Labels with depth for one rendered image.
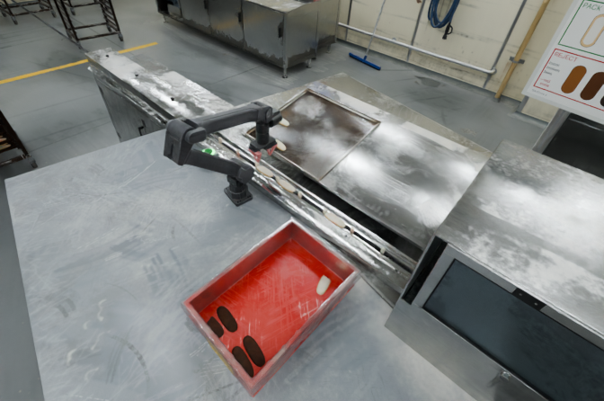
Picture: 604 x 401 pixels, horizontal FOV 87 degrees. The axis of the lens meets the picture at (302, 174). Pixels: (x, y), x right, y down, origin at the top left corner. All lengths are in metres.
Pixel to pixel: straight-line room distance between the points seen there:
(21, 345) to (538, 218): 2.36
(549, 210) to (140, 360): 1.17
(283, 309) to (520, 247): 0.70
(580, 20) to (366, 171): 0.91
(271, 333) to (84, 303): 0.62
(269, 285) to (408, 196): 0.68
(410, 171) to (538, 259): 0.78
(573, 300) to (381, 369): 0.55
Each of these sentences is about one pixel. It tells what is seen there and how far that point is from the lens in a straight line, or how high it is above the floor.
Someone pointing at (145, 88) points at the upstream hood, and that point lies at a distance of 2.17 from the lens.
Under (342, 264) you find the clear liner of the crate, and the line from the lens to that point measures 1.14.
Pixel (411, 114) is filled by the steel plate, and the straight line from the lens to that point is 2.18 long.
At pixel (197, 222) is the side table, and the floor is 0.82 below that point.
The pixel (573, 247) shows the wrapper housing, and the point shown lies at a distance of 0.93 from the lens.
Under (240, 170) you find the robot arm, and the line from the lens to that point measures 1.30.
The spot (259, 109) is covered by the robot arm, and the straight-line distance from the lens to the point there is 1.27.
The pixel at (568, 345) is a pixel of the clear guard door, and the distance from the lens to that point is 0.87.
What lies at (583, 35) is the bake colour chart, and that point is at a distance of 1.55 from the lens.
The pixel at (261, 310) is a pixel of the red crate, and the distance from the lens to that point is 1.14.
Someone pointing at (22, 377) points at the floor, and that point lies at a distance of 2.30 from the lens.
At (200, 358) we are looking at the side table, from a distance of 1.12.
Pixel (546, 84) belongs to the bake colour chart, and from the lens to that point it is 1.60.
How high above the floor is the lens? 1.86
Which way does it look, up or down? 42 degrees down
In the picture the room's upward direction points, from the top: 4 degrees clockwise
